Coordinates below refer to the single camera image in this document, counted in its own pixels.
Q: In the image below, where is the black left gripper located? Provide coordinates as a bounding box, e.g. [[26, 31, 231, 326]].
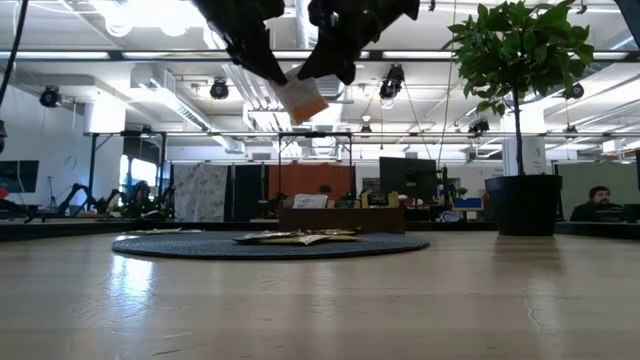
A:
[[192, 0, 289, 85]]

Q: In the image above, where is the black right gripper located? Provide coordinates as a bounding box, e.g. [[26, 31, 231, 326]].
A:
[[297, 0, 421, 86]]

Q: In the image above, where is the orange white tea packet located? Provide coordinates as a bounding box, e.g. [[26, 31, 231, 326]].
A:
[[272, 67, 330, 126]]

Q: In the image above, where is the wooden tea organizer box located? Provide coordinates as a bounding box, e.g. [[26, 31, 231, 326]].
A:
[[278, 206, 406, 235]]

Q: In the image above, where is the orange partition panel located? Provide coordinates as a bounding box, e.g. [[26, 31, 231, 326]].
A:
[[268, 162, 354, 201]]

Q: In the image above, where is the black background monitor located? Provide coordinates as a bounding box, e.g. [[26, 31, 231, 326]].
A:
[[378, 157, 439, 202]]

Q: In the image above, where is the floral curtain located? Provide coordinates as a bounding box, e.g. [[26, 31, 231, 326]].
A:
[[172, 163, 230, 223]]

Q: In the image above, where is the round dark woven placemat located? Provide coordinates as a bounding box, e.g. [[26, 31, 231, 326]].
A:
[[111, 232, 431, 261]]

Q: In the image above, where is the white sign pillar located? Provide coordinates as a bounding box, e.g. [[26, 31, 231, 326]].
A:
[[501, 135, 548, 177]]

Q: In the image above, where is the green plant in black pot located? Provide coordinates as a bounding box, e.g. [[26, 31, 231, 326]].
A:
[[446, 0, 597, 238]]

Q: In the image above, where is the grey partition panel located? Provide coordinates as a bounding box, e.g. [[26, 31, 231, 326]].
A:
[[556, 160, 640, 222]]

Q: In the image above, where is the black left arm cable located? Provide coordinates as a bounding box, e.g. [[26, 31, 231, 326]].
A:
[[0, 0, 29, 109]]

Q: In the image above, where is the black wall screen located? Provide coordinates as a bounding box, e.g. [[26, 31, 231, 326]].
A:
[[0, 159, 40, 194]]

